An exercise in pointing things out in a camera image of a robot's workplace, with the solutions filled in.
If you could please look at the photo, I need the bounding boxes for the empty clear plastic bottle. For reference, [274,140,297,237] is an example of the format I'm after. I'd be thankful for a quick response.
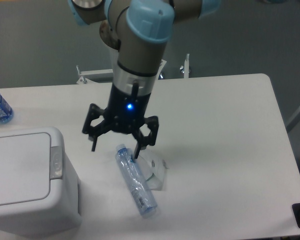
[115,144,158,218]

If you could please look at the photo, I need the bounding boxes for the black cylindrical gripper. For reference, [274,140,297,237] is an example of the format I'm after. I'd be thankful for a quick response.
[81,86,160,160]

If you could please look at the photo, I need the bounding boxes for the white metal base frame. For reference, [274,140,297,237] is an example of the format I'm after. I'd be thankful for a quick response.
[76,53,192,85]

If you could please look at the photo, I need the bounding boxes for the white push-lid trash can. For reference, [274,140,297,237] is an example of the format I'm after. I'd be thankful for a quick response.
[0,127,82,237]

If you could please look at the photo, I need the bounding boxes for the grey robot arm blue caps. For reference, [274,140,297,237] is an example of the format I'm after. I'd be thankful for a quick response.
[68,0,221,157]

